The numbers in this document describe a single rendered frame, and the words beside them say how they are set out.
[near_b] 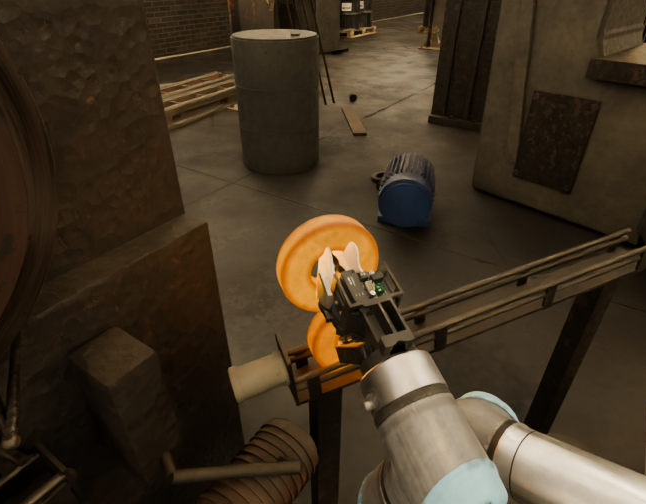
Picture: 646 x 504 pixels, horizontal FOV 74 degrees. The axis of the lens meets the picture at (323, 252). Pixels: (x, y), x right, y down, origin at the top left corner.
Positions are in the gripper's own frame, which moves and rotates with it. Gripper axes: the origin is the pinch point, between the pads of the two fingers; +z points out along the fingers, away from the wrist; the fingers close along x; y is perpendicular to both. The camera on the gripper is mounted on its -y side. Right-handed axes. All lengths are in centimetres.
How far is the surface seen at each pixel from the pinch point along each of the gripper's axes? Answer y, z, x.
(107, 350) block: -7.2, -2.1, 32.3
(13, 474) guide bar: -14.4, -11.8, 45.6
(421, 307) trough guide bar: -18.2, -3.0, -19.7
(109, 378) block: -5.8, -7.1, 32.0
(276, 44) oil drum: -66, 219, -57
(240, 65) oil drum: -84, 232, -37
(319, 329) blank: -11.8, -5.1, 2.3
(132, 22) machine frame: 22.6, 28.4, 20.0
